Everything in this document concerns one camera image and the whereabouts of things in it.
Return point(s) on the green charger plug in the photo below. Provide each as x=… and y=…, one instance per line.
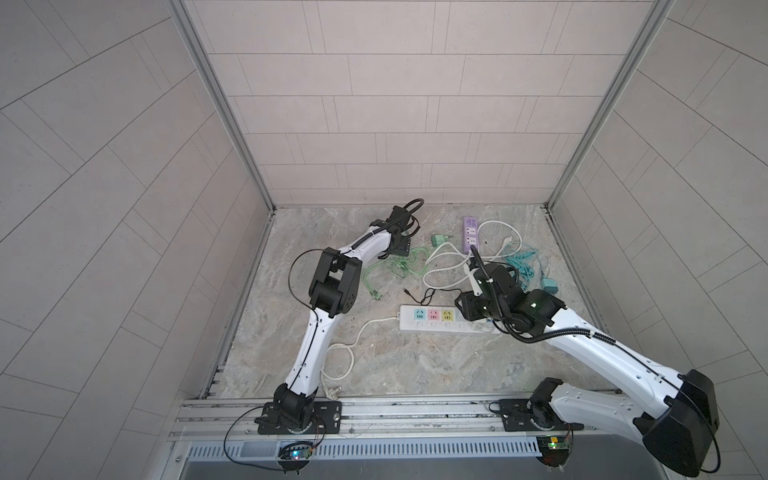
x=438, y=239

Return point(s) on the purple power strip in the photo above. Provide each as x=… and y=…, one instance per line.
x=469, y=234

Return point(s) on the white charger with white cable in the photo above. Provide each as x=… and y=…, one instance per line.
x=470, y=276

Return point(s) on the teal charger plug right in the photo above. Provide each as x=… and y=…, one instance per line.
x=549, y=285

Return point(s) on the right circuit board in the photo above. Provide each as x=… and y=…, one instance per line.
x=555, y=450

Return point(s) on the circuit board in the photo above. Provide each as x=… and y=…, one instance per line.
x=555, y=450
x=296, y=451

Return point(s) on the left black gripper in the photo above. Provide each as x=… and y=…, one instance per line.
x=403, y=245

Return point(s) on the aluminium mounting rail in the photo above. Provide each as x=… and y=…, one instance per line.
x=362, y=428

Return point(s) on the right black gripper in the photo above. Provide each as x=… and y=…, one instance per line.
x=465, y=305

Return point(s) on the white multicolour power strip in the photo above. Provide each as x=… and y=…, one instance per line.
x=438, y=319

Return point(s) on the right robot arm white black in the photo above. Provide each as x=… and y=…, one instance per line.
x=673, y=415

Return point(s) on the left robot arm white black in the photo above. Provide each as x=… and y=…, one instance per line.
x=308, y=281

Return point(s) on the left circuit board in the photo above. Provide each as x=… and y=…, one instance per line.
x=296, y=451

